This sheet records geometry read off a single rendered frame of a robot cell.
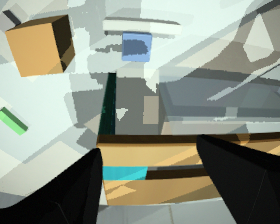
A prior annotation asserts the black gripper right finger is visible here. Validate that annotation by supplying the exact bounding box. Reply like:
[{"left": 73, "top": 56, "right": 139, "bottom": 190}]
[{"left": 196, "top": 133, "right": 280, "bottom": 224}]

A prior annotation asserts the small green block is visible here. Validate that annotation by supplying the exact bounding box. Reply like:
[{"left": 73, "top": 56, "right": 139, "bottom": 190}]
[{"left": 0, "top": 107, "right": 27, "bottom": 134}]

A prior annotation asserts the tan cube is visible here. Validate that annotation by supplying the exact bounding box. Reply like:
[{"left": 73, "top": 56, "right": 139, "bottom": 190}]
[{"left": 5, "top": 14, "right": 76, "bottom": 77}]

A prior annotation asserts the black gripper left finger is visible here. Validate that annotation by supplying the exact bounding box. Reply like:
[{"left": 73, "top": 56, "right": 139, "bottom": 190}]
[{"left": 0, "top": 148, "right": 102, "bottom": 224}]

